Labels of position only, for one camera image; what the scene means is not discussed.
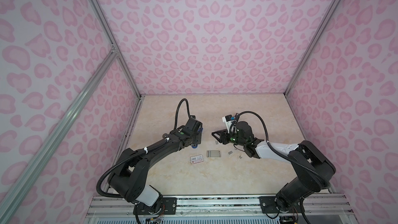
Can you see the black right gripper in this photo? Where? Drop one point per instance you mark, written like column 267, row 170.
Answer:
column 223, row 134

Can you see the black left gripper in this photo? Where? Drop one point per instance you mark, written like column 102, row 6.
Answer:
column 199, row 138

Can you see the red white staple box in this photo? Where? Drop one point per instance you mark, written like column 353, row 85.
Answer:
column 196, row 159

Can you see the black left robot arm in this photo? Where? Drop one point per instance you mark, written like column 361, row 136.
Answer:
column 129, row 176

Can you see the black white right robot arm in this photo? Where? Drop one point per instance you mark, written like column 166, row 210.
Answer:
column 313, row 169

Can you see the grey staple box tray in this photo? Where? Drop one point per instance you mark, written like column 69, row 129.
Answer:
column 213, row 153

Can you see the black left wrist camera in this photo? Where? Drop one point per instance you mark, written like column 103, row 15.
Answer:
column 193, row 126

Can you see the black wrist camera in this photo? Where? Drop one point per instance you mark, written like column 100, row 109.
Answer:
column 193, row 126
column 230, row 121

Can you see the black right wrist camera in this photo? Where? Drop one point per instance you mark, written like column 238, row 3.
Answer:
column 230, row 121

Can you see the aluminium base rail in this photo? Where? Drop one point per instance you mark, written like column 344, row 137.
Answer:
column 224, row 209

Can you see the aluminium frame corner post left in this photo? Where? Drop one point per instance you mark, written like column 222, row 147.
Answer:
column 112, row 41

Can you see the aluminium frame corner post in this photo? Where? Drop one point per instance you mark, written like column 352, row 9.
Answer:
column 112, row 41
column 325, row 21

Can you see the aluminium frame corner post right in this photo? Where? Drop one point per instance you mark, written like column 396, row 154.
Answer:
column 325, row 21

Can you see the aluminium diagonal frame bar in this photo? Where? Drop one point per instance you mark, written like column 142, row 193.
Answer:
column 31, row 173

